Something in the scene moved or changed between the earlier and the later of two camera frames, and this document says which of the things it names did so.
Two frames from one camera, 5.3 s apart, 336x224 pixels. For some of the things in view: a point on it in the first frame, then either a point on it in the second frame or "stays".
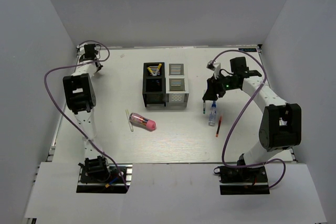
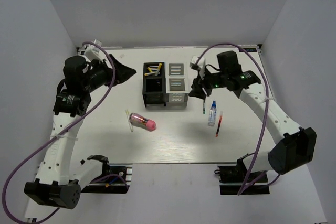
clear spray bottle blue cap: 212,116 stays
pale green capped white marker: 128,116 stays
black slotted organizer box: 154,87 stays
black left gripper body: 101,67 to 101,75
